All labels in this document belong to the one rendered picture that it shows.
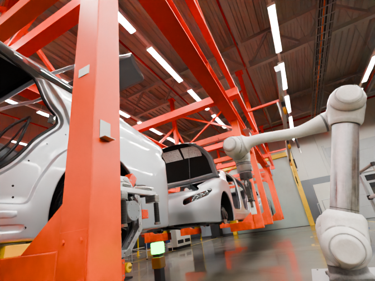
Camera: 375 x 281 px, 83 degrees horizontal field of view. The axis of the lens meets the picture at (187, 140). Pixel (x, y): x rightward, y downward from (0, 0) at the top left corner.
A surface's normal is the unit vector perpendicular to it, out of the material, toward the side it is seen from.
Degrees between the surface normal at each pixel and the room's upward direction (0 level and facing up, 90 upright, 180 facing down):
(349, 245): 96
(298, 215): 90
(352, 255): 95
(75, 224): 90
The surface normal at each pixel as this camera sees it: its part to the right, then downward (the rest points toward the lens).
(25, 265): -0.44, -0.29
